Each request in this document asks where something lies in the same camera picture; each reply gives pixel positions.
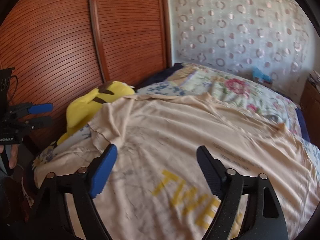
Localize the wooden slatted wardrobe door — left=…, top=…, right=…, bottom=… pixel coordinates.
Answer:
left=1, top=0, right=170, bottom=147

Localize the wooden sideboard cabinet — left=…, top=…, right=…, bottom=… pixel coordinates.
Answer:
left=300, top=73, right=320, bottom=146

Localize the blue item at headboard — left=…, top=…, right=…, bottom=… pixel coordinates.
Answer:
left=252, top=67, right=272, bottom=84

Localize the person's left hand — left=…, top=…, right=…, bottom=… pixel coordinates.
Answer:
left=9, top=145, right=18, bottom=169

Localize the beige printed t-shirt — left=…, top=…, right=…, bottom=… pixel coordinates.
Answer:
left=34, top=94, right=319, bottom=239

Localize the yellow plush toy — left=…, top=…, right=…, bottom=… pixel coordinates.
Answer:
left=57, top=81, right=135, bottom=145

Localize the white circle-patterned curtain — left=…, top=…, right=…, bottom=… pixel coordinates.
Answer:
left=168, top=0, right=319, bottom=101

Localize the floral bed quilt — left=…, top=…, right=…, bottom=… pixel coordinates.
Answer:
left=31, top=63, right=319, bottom=171

